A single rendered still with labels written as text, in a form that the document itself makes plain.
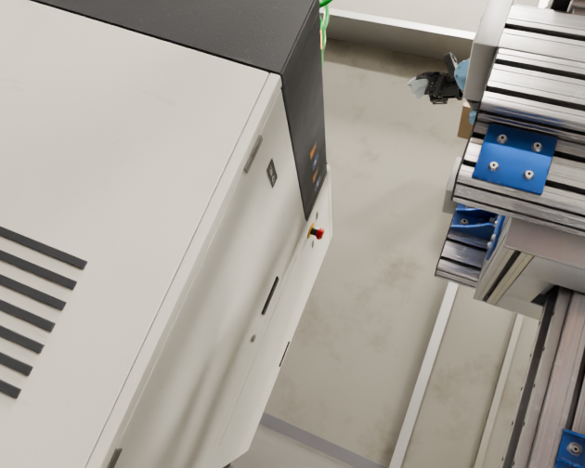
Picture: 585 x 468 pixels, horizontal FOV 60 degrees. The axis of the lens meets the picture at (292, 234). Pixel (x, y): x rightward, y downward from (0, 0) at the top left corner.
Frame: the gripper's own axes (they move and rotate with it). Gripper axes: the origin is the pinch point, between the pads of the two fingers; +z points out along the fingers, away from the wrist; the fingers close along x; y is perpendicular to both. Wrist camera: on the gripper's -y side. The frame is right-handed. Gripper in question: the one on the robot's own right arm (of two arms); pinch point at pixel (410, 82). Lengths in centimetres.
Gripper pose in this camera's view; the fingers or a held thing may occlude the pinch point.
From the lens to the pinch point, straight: 189.1
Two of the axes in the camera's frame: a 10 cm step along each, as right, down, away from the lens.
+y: -2.9, 9.5, -1.5
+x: 6.2, 3.0, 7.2
